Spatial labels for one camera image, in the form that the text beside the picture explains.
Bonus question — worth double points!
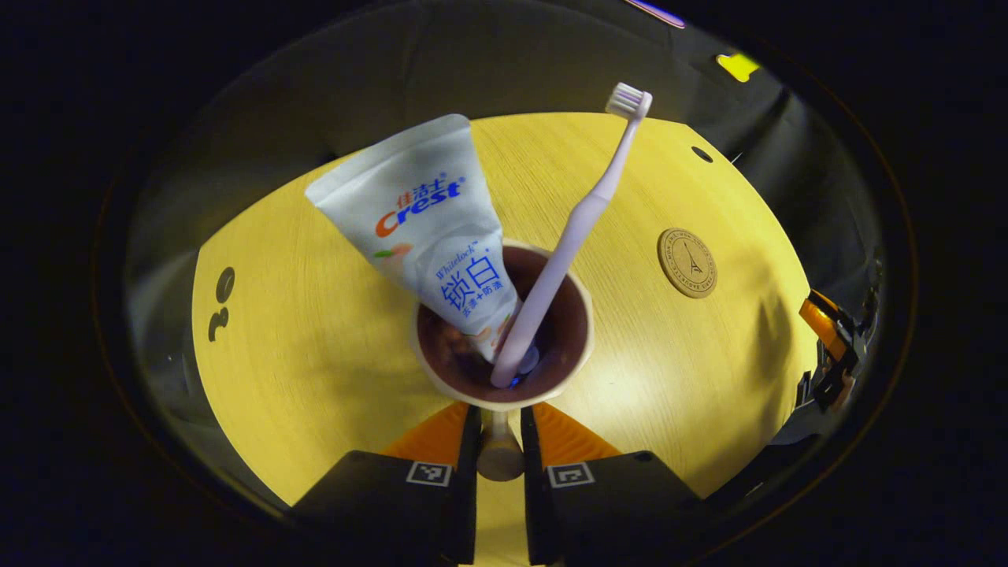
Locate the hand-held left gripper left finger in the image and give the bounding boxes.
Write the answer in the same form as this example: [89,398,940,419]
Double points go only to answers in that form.
[291,403,481,566]

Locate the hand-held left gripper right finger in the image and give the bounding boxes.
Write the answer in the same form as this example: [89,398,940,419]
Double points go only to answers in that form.
[520,402,710,566]

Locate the beige cup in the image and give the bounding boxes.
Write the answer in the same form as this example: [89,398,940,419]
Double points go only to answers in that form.
[409,239,595,483]

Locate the round cork coaster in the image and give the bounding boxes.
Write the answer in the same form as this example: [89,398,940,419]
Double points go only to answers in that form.
[657,228,719,299]

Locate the pink toothbrush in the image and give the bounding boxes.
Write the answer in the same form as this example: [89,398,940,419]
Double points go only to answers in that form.
[490,82,654,389]

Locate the white toothpaste tube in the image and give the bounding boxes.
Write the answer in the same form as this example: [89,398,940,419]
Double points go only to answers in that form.
[305,114,522,365]

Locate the wooden desktop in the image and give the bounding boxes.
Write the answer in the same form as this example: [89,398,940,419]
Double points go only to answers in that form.
[191,112,820,566]

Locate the black backdrop cloth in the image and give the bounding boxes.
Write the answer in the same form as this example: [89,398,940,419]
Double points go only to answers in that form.
[126,0,887,505]

